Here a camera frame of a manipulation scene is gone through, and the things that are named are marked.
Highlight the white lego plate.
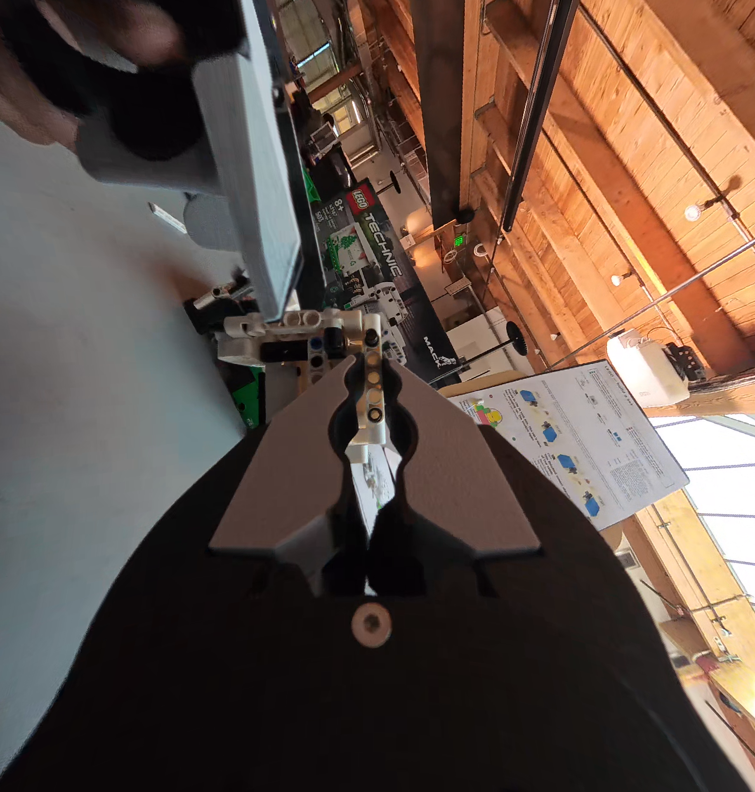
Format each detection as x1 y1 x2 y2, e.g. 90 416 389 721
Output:
147 202 188 236

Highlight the white instruction sign stand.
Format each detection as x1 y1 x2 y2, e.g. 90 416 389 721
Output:
444 359 691 534

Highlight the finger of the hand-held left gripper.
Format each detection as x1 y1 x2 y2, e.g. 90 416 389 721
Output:
74 0 305 323

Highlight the black ceiling track rail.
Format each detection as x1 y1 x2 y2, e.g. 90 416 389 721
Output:
500 0 581 233

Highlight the white ceiling projector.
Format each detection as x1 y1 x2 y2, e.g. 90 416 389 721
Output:
605 328 708 409

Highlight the lego truck model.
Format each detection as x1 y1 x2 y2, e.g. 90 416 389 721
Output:
182 275 409 465

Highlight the black lego set box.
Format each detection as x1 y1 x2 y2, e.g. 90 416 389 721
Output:
303 178 464 387

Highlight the person's left hand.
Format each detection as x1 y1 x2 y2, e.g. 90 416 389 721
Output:
0 0 189 151

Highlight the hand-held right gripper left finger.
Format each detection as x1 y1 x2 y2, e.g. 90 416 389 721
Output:
209 356 356 596

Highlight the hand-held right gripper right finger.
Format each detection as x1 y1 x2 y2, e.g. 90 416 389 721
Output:
384 364 543 556

